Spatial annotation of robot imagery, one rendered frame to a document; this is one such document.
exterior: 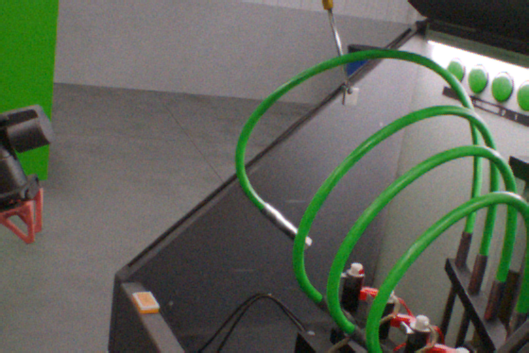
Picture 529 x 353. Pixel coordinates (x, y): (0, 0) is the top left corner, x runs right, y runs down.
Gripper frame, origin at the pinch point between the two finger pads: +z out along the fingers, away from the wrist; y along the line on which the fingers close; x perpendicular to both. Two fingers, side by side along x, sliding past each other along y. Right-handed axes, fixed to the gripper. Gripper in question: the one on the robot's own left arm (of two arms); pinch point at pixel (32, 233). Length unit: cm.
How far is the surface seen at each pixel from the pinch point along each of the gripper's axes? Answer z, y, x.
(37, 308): 77, 150, 73
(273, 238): 16.5, 5.1, -39.9
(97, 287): 86, 175, 54
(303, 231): -1, -38, -47
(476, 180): 8, -17, -74
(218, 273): 18.3, 1.1, -28.6
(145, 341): 15.8, -21.1, -17.8
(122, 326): 17.6, -10.0, -11.7
